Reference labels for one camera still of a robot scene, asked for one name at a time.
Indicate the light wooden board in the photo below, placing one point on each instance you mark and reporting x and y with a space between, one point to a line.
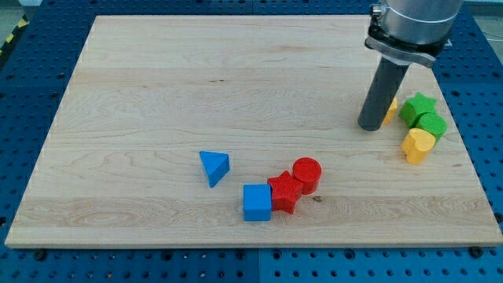
120 167

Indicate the blue cube block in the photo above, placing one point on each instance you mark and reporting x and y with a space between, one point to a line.
257 203

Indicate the yellow heart block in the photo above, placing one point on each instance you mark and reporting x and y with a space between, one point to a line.
417 145

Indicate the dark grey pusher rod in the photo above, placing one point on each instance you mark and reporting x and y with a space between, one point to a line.
386 81

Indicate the green cylinder block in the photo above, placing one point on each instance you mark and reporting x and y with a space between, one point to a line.
433 124

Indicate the yellow black hazard tape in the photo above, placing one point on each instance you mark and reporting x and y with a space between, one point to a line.
14 37

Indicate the blue triangle block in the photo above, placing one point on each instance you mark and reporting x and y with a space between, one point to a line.
216 165

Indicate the yellow block behind rod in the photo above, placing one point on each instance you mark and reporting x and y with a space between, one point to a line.
391 111

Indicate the red star block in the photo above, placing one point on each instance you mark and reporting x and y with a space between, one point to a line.
285 192

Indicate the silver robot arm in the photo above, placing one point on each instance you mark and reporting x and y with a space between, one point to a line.
411 31

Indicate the green star block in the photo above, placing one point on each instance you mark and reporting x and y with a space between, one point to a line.
413 108

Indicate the red cylinder block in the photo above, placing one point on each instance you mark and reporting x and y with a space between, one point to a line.
308 171

